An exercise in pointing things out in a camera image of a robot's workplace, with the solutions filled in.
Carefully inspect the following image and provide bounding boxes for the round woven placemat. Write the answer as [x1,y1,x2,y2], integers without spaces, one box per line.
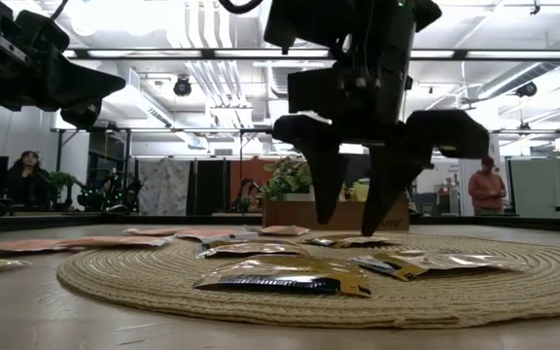
[56,233,560,331]

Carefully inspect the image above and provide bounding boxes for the small background potted plant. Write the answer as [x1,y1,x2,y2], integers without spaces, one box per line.
[48,169,80,205]

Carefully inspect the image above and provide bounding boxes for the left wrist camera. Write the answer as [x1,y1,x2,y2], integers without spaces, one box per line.
[0,33,27,62]

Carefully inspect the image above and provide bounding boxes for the brown wooden compartment box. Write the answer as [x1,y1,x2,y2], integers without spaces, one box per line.
[262,198,411,232]

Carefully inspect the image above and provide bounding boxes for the white ceiling air duct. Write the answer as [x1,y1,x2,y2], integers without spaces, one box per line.
[255,48,310,113]

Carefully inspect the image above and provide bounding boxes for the orange tea bag packet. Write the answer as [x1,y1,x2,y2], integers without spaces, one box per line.
[256,225,311,238]
[123,227,184,238]
[60,234,173,250]
[172,228,260,244]
[0,236,89,254]

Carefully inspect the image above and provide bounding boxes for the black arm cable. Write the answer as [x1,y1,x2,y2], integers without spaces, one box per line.
[50,0,71,21]

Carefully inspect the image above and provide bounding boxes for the grey patterned curtain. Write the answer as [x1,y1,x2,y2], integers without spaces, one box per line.
[136,157,192,216]

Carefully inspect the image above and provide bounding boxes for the person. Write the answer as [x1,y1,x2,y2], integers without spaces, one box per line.
[5,149,53,210]
[468,155,508,217]

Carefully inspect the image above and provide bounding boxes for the orange partition panel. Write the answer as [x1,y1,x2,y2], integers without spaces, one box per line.
[229,158,281,198]

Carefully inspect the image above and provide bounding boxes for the black overhead beam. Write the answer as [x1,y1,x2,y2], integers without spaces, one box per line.
[60,47,560,61]

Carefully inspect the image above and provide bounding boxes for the black ceiling spotlight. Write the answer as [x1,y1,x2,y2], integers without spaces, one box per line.
[172,75,193,97]
[515,81,539,99]

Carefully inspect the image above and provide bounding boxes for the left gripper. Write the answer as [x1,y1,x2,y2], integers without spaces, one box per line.
[0,0,127,131]

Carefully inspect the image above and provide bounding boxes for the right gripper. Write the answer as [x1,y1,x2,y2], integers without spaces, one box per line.
[271,45,491,237]

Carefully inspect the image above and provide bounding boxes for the green plant in white pot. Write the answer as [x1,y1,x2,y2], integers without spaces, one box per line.
[259,155,315,202]

